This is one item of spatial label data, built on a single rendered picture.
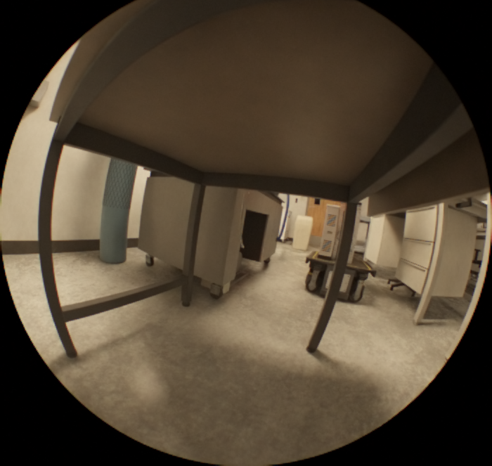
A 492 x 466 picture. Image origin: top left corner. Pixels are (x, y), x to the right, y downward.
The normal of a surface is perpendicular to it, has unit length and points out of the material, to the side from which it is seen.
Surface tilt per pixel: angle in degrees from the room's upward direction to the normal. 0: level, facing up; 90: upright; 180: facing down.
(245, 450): 0
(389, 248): 90
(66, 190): 90
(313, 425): 0
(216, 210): 90
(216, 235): 90
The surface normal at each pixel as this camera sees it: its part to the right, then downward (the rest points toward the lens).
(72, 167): 0.91, 0.16
